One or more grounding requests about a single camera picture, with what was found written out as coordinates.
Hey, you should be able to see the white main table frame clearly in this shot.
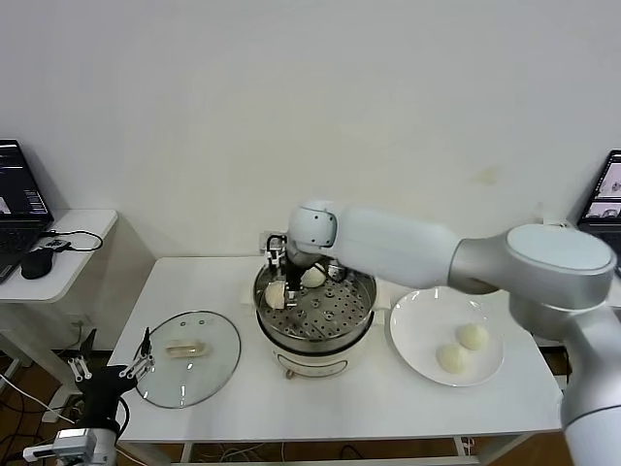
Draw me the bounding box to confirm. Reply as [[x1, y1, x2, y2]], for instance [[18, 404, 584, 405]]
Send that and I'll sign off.
[[118, 439, 535, 466]]

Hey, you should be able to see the white round plate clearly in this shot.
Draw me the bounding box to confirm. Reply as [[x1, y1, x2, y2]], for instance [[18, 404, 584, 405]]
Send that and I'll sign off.
[[389, 288, 505, 388]]

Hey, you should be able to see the grey laptop bright screen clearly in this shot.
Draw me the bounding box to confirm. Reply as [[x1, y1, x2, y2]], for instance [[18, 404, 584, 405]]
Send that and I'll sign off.
[[576, 150, 621, 244]]

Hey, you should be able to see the white cable bundle under table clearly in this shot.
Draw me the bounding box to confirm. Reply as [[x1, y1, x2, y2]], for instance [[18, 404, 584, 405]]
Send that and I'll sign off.
[[212, 447, 261, 466]]

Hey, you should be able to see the stainless steel steamer basket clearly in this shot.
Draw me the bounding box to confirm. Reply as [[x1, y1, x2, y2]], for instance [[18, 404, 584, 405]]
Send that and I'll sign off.
[[251, 245, 377, 350]]

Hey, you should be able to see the white floor power strip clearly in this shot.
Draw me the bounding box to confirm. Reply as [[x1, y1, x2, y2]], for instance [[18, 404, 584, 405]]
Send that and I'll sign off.
[[41, 405, 82, 426]]

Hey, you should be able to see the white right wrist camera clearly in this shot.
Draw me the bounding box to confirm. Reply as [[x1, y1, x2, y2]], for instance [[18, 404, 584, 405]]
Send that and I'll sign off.
[[259, 231, 290, 268]]

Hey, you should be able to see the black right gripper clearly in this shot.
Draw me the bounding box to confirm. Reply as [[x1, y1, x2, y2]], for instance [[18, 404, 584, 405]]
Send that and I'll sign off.
[[283, 244, 317, 307]]

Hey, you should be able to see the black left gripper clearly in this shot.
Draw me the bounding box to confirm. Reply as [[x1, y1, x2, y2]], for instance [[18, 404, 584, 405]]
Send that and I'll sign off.
[[67, 327, 156, 431]]

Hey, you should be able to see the black computer mouse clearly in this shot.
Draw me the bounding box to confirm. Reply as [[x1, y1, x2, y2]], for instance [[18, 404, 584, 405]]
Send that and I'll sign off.
[[19, 248, 54, 282]]

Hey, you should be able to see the cream electric cooker pot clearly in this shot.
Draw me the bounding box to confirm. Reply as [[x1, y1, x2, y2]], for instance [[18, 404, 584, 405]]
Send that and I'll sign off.
[[238, 279, 392, 383]]

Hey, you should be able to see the white steamed baozi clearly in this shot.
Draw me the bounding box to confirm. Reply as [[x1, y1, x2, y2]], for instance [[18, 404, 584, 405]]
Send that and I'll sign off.
[[300, 264, 327, 289], [264, 281, 288, 311], [435, 343, 471, 375], [457, 323, 490, 350]]

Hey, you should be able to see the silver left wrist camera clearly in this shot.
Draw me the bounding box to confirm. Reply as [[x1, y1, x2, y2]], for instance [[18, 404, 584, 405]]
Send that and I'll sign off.
[[22, 426, 98, 465]]

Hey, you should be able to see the glass pot lid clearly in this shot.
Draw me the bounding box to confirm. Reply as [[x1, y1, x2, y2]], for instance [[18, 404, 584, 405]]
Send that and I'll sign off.
[[135, 311, 243, 410]]

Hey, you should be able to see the white side table with mouse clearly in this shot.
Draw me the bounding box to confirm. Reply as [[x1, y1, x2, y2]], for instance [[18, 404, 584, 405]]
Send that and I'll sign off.
[[0, 209, 120, 404]]

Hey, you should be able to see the black laptop dark screen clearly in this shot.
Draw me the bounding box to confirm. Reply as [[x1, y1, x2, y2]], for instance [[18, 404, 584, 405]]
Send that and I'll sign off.
[[0, 139, 55, 285]]

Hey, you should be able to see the black looped hub cable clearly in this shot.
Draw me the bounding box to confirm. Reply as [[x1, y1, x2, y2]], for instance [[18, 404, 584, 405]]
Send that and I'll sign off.
[[41, 227, 105, 254]]

